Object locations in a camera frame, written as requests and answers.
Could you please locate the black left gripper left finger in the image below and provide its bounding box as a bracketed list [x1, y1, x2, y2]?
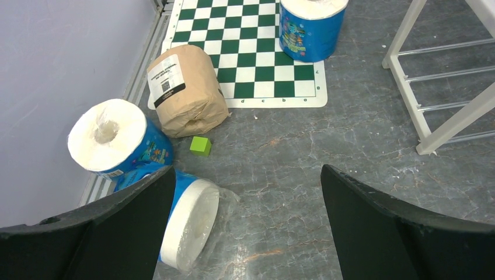
[1, 166, 176, 279]

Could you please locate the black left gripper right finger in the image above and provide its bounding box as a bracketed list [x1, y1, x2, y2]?
[320, 164, 494, 279]

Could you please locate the brown roll with label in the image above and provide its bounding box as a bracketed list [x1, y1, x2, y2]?
[147, 44, 229, 138]

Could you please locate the cream metal shelf rack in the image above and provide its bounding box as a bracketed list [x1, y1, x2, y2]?
[382, 0, 494, 155]

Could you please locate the blue white roll front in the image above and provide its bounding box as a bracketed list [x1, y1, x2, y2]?
[67, 99, 173, 182]

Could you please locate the blue white roll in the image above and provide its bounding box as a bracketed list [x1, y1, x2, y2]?
[278, 0, 348, 63]
[67, 99, 173, 182]

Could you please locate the small green cube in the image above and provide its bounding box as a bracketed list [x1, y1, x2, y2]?
[189, 136, 212, 157]

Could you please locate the blue white roll rear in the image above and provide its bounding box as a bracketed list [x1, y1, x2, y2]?
[278, 0, 348, 63]

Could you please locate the green white chessboard mat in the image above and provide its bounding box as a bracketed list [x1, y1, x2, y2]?
[162, 0, 328, 109]

